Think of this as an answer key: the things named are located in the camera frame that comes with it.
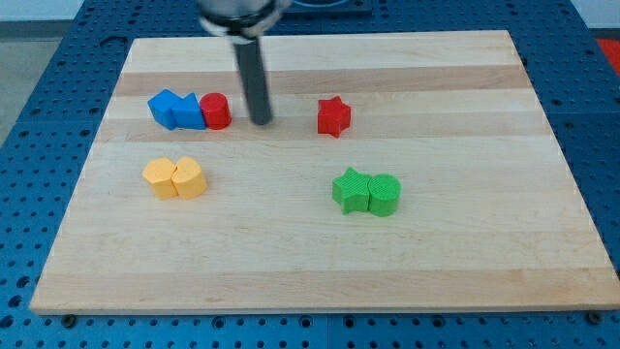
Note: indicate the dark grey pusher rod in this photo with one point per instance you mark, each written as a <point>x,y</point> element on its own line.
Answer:
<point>250,67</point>

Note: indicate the red star block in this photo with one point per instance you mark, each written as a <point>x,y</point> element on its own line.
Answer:
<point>334,116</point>

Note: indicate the green star block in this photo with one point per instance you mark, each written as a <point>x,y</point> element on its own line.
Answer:
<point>350,191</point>

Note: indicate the red cylinder block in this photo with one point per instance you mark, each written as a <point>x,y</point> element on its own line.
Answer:
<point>215,111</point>

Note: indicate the blue triangle block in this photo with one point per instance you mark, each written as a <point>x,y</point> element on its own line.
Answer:
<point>188,114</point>

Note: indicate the blue cube block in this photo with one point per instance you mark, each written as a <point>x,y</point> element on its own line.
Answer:
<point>161,106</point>

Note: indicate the yellow heart block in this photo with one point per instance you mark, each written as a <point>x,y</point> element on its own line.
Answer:
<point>189,179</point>

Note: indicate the yellow pentagon block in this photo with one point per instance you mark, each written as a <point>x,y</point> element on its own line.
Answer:
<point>158,173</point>

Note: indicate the green cylinder block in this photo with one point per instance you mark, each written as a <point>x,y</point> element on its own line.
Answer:
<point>384,191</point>

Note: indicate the wooden board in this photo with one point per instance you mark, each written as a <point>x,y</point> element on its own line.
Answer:
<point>489,218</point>

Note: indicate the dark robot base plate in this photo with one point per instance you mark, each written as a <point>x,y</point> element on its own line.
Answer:
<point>329,7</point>

